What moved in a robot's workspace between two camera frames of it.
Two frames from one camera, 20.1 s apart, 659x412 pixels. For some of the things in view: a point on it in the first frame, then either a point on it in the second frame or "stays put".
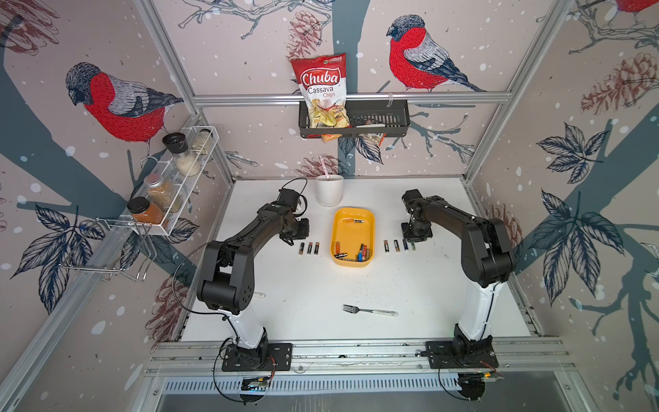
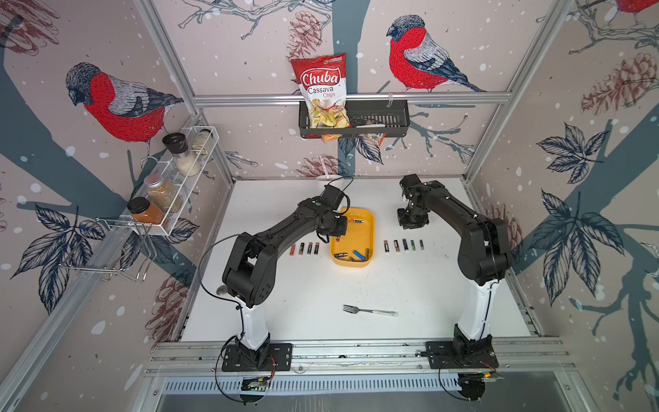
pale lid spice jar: [202, 142] stays put
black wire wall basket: [367, 118] stays put
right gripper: [424, 233] → [404, 224]
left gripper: [304, 233] → [341, 229]
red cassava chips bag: [323, 82] stays put
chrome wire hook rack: [113, 247] stays put
